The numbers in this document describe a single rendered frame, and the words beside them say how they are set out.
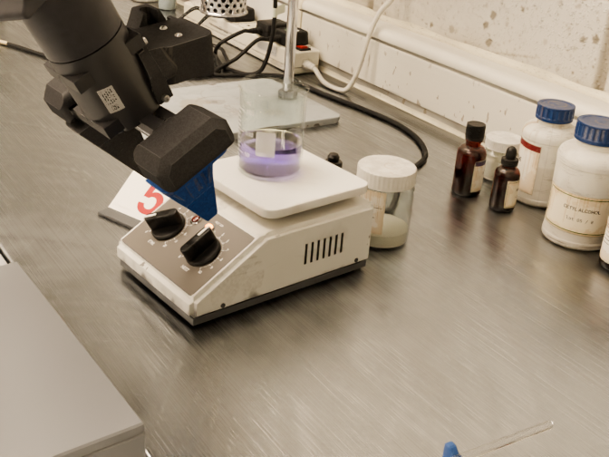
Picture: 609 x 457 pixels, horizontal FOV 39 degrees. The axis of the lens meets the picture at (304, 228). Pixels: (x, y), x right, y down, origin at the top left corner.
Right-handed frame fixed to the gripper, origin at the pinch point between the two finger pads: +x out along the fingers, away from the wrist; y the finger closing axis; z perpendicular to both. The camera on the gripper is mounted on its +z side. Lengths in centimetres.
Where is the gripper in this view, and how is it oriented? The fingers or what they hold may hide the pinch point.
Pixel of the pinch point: (161, 164)
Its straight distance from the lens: 67.8
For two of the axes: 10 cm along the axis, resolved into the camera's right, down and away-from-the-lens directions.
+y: -6.2, -3.9, 6.8
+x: 3.2, 6.6, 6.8
